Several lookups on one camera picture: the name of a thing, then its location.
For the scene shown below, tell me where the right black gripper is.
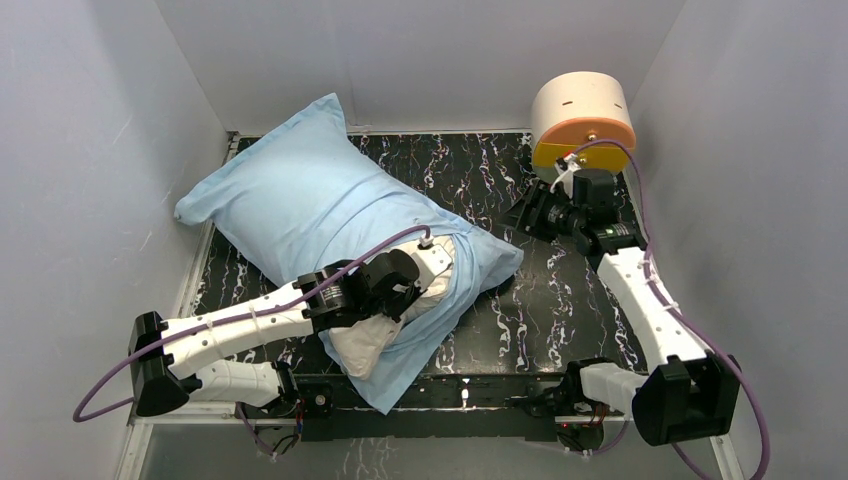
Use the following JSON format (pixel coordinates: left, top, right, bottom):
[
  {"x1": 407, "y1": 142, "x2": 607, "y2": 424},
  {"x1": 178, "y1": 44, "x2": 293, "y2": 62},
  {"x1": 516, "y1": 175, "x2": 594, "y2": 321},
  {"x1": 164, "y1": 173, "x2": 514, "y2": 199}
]
[{"x1": 494, "y1": 179, "x2": 584, "y2": 244}]

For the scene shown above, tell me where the white pillow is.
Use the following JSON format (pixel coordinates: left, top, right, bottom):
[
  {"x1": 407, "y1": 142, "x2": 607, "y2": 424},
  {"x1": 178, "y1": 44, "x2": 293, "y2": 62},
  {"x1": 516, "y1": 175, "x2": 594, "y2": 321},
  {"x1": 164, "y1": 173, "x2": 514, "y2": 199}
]
[{"x1": 329, "y1": 240, "x2": 452, "y2": 380}]

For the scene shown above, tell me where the light blue pillowcase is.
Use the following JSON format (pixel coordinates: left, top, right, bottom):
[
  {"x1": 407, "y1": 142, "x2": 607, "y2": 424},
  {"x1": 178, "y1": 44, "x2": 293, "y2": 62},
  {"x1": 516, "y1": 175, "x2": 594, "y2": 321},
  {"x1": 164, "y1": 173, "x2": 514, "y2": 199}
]
[{"x1": 174, "y1": 94, "x2": 524, "y2": 414}]

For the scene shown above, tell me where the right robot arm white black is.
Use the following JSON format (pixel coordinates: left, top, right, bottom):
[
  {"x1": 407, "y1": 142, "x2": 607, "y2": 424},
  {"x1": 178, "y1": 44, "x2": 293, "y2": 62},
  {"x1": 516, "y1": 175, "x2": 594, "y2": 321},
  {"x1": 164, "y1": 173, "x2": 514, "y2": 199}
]
[{"x1": 501, "y1": 169, "x2": 740, "y2": 446}]

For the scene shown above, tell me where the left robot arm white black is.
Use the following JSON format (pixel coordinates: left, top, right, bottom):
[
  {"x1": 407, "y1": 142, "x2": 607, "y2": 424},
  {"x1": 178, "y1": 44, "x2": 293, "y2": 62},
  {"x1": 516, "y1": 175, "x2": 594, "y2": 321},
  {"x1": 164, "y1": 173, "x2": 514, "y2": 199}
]
[{"x1": 128, "y1": 246, "x2": 452, "y2": 417}]

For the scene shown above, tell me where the cylindrical beige drawer box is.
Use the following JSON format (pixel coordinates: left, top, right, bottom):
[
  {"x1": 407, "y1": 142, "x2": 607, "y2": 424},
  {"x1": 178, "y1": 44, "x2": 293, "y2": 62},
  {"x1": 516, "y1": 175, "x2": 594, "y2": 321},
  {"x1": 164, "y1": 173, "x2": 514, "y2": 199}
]
[{"x1": 531, "y1": 71, "x2": 637, "y2": 183}]

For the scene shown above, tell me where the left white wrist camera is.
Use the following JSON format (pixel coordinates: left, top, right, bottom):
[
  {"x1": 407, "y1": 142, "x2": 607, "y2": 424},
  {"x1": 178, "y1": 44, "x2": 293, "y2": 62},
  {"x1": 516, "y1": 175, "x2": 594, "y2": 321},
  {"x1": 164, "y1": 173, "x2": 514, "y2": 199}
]
[{"x1": 412, "y1": 236, "x2": 455, "y2": 289}]

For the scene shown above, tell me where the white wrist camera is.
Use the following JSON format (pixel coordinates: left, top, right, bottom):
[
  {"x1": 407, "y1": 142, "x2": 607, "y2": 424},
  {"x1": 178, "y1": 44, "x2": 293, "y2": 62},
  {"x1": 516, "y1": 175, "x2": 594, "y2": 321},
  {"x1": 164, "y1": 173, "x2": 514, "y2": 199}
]
[
  {"x1": 549, "y1": 152, "x2": 583, "y2": 198},
  {"x1": 412, "y1": 236, "x2": 455, "y2": 289}
]

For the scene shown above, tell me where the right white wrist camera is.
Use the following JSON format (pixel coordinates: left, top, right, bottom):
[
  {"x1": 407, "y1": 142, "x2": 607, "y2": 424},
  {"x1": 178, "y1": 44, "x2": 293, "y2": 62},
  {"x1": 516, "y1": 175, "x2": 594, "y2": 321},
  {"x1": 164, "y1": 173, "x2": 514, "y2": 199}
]
[{"x1": 549, "y1": 152, "x2": 583, "y2": 198}]

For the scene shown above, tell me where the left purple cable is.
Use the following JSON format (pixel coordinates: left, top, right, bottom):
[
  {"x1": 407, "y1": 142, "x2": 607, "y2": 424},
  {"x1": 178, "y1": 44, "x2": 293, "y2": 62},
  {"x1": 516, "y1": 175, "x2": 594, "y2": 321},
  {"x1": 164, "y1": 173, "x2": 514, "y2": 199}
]
[{"x1": 72, "y1": 225, "x2": 433, "y2": 424}]

